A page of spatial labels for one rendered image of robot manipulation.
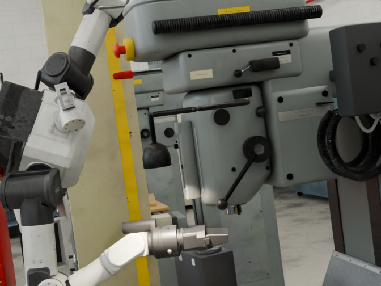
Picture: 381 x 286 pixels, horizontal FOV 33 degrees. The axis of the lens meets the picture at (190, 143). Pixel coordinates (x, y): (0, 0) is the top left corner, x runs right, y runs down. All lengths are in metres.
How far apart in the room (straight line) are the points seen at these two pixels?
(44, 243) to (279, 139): 0.70
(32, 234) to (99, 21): 0.73
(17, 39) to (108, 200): 7.52
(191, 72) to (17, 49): 9.20
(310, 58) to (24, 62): 9.18
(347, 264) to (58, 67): 1.07
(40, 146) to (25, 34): 8.95
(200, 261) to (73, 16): 1.78
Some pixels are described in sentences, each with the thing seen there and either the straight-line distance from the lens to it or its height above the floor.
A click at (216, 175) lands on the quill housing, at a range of 1.69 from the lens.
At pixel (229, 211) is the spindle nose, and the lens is 1.79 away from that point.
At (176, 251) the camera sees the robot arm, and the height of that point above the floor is 1.20.
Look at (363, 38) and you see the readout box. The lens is 1.55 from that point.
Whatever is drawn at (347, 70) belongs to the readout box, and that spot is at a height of 1.62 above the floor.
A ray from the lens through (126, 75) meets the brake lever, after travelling 1.82.
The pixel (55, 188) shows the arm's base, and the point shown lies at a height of 1.41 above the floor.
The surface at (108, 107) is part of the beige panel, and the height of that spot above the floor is 1.65.
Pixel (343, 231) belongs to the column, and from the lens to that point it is 2.05.
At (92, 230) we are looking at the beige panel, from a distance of 3.48.
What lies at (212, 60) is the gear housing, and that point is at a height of 1.70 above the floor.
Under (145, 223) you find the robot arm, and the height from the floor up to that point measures 1.28.
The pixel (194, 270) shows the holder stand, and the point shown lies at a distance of 2.16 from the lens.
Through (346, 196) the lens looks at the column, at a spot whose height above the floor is 1.26.
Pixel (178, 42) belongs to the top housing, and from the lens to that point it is 1.64.
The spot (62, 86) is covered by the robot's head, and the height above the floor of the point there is 1.69.
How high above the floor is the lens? 1.58
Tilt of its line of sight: 3 degrees down
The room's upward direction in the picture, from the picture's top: 8 degrees counter-clockwise
